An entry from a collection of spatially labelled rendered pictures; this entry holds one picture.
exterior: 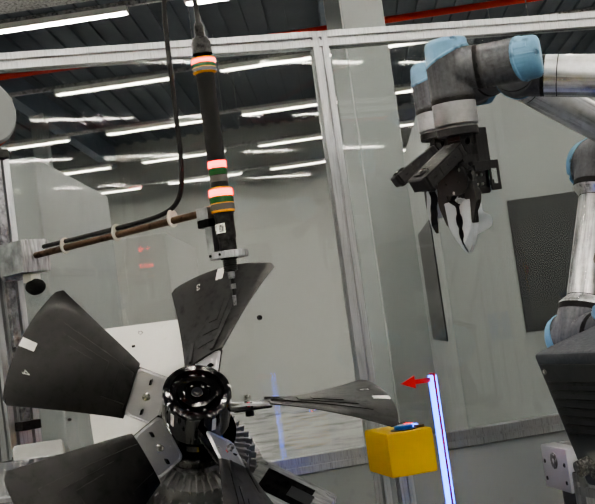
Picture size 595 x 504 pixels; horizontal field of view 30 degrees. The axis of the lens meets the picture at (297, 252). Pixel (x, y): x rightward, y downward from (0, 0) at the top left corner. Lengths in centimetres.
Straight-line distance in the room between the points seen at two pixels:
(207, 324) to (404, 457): 50
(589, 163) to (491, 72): 76
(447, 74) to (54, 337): 84
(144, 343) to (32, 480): 61
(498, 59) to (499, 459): 130
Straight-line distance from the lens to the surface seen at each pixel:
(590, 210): 258
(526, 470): 292
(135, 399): 199
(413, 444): 229
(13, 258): 243
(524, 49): 188
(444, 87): 189
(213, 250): 199
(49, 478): 184
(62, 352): 203
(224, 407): 189
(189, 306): 216
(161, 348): 234
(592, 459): 149
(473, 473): 287
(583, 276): 254
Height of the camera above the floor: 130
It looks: 4 degrees up
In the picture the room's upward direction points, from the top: 8 degrees counter-clockwise
